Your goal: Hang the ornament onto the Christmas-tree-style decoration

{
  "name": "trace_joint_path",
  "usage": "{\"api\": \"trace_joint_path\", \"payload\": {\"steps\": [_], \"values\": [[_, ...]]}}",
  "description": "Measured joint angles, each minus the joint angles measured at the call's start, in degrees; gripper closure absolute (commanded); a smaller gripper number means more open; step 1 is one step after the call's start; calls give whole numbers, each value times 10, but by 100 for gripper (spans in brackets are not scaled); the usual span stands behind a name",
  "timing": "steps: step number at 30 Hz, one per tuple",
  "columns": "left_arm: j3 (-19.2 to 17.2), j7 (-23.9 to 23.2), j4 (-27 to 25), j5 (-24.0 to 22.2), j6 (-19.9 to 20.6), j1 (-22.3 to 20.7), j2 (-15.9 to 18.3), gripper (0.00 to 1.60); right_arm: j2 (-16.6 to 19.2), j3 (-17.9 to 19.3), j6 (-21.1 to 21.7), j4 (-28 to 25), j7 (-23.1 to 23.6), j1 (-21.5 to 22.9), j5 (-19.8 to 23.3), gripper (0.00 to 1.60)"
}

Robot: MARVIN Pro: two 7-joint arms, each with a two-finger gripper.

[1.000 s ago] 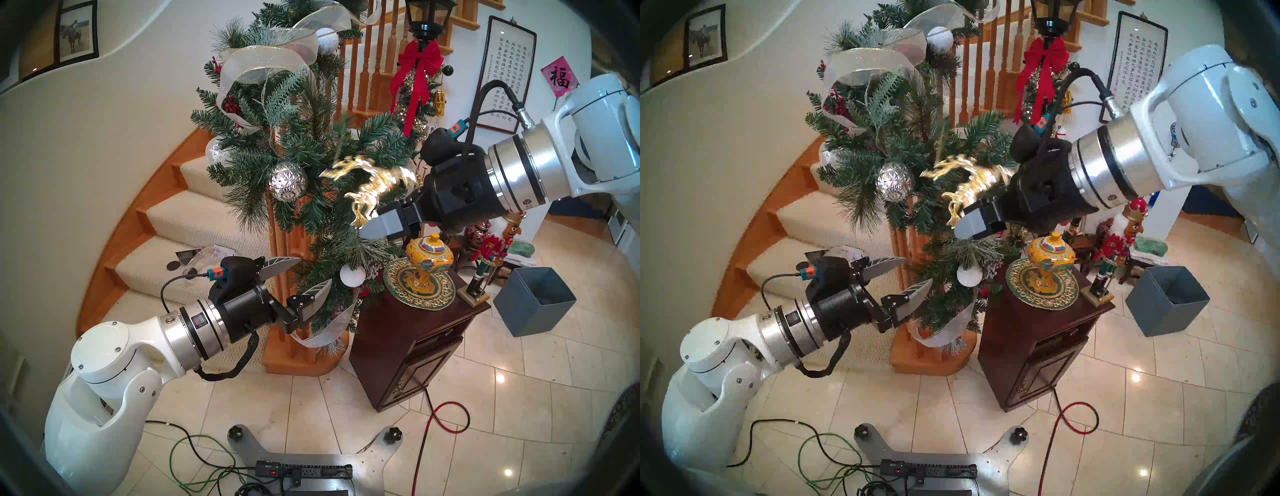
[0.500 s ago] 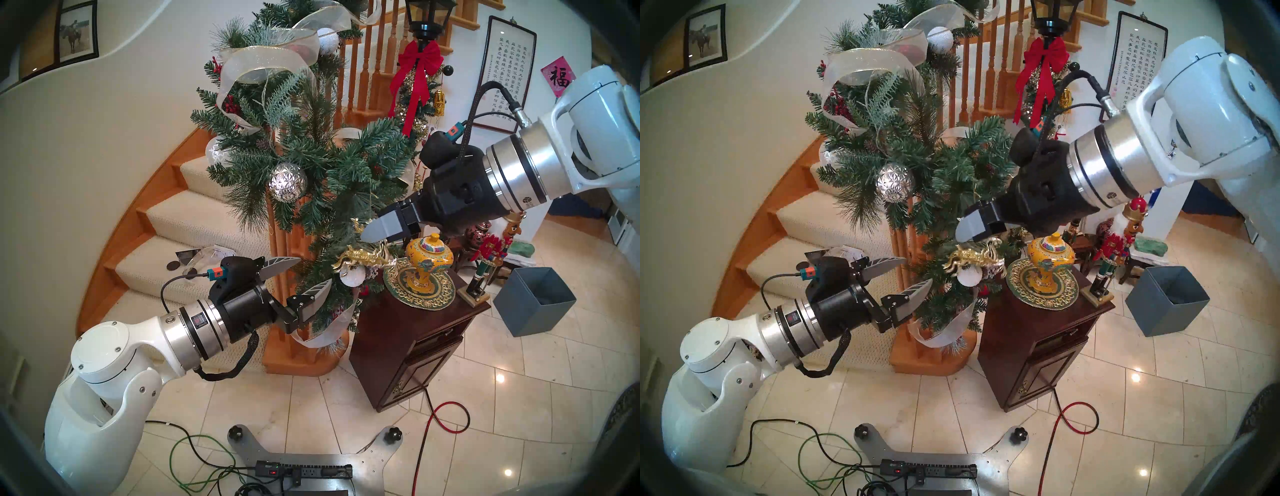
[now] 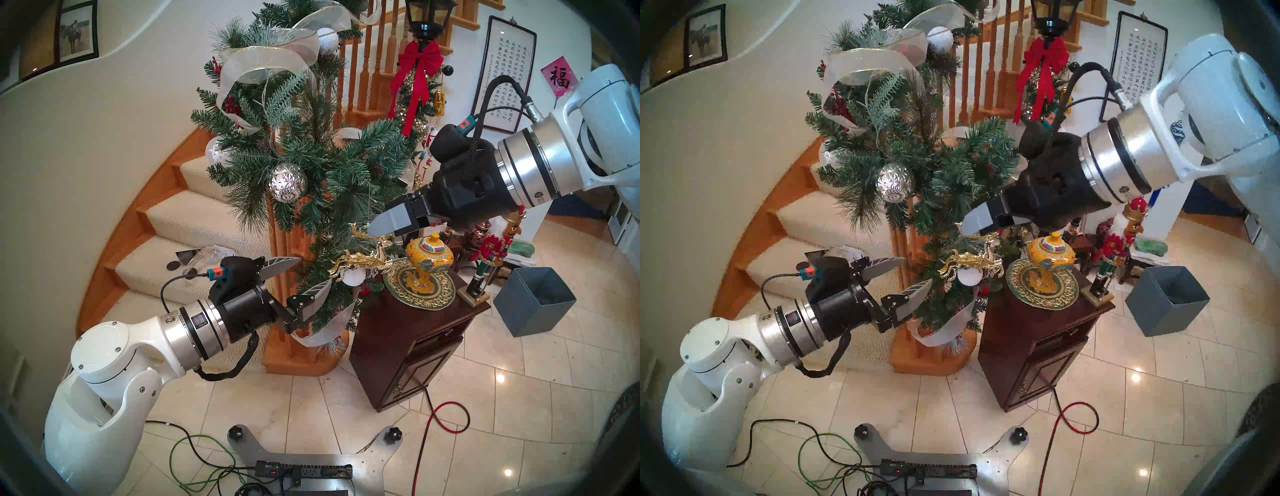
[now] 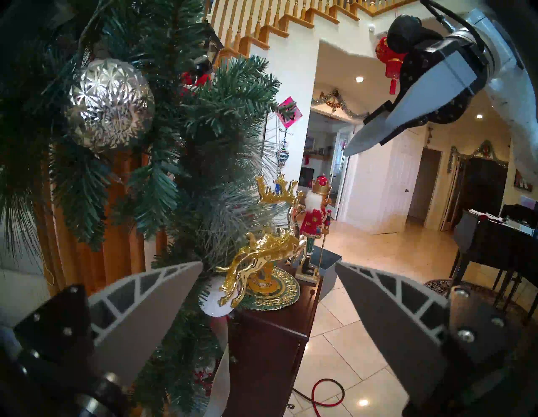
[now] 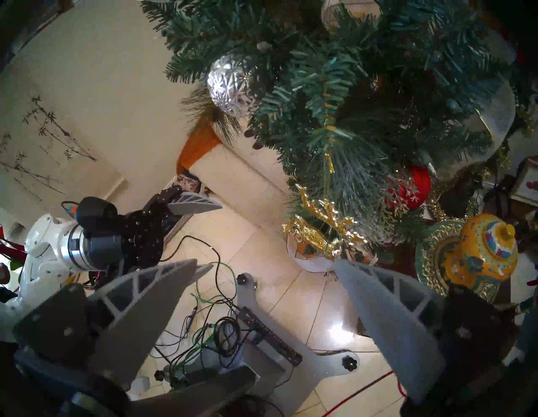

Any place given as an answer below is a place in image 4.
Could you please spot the dark dining table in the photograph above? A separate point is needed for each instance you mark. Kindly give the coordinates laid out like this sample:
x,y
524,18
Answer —
x,y
512,252

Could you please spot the yellow porcelain lidded jar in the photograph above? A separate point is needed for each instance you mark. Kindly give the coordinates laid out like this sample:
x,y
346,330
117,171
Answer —
x,y
262,279

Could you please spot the dark patterned rug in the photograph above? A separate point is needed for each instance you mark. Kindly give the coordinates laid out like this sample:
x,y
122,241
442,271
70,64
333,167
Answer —
x,y
483,294

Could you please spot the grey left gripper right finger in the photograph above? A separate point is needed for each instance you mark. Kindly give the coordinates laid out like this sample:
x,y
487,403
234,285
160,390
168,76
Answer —
x,y
391,323

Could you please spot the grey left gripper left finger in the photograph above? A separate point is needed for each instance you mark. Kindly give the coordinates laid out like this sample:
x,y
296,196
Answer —
x,y
138,311

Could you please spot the white glass door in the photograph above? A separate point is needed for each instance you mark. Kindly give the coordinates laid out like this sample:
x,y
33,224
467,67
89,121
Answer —
x,y
342,185

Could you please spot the white glitter ball ornament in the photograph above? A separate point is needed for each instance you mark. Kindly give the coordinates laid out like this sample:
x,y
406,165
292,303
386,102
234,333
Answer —
x,y
210,304

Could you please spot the red paper lantern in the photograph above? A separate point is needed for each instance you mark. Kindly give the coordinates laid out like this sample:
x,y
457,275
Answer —
x,y
388,59

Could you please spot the dark wooden cabinet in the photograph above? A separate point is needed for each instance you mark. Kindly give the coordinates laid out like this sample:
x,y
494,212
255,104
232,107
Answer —
x,y
269,344

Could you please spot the white panel door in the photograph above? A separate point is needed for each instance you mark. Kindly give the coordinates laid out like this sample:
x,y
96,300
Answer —
x,y
403,185

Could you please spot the red velvet bow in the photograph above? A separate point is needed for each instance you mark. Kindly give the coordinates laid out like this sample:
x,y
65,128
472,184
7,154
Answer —
x,y
195,79

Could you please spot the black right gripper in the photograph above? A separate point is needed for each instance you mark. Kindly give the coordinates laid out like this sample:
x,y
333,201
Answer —
x,y
481,67

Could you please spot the gold glitter reindeer ornament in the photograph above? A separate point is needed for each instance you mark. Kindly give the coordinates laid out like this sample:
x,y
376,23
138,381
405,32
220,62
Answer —
x,y
269,248

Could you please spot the black lantern lamp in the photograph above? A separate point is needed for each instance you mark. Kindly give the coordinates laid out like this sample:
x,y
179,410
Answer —
x,y
212,40

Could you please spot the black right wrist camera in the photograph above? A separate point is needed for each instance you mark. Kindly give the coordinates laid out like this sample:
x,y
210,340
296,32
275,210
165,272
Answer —
x,y
410,31

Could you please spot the green pine Christmas garland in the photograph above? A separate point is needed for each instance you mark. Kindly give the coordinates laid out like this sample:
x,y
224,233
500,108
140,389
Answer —
x,y
218,96

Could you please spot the dark fireplace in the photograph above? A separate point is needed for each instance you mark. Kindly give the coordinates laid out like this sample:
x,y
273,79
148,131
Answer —
x,y
307,176

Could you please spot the red diamond fu paper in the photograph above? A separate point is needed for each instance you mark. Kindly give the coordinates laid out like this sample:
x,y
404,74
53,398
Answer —
x,y
294,113

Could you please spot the blue porcelain charm with tassel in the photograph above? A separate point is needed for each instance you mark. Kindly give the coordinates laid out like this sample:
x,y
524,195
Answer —
x,y
282,155

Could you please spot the green gold round mat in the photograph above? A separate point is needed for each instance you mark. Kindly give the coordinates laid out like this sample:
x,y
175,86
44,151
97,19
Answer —
x,y
281,294

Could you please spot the silver tinsel garland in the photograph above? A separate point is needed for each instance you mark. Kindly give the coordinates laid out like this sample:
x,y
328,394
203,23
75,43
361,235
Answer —
x,y
336,101

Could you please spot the large red crowned nutcracker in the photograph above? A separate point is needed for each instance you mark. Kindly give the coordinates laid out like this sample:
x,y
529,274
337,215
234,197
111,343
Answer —
x,y
315,214

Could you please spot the grey upholstered chair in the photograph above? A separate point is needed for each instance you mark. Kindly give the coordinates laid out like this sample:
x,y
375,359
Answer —
x,y
464,231

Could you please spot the silver faceted ball ornament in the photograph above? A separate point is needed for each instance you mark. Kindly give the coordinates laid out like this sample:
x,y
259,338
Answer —
x,y
111,103

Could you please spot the blue-grey waste bin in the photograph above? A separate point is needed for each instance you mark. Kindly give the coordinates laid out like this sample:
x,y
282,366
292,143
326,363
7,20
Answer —
x,y
330,269

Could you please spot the sheer white gold-edged ribbon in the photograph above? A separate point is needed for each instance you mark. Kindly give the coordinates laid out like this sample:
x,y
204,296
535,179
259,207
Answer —
x,y
220,378

